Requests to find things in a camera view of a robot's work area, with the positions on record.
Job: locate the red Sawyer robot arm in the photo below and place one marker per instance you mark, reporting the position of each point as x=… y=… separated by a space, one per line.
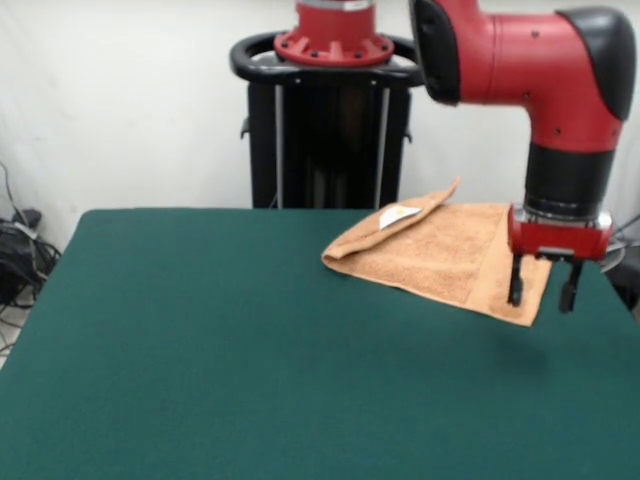
x=525 y=65

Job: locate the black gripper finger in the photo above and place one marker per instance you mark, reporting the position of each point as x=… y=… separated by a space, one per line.
x=515 y=282
x=569 y=290

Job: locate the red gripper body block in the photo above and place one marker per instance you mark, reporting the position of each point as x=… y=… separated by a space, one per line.
x=560 y=240

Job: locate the tan terry towel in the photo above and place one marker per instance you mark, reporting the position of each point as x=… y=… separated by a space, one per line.
x=440 y=250

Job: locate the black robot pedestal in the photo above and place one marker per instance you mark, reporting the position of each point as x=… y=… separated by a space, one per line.
x=320 y=165

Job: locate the dark green table cloth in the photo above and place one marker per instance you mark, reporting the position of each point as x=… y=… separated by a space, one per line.
x=150 y=300

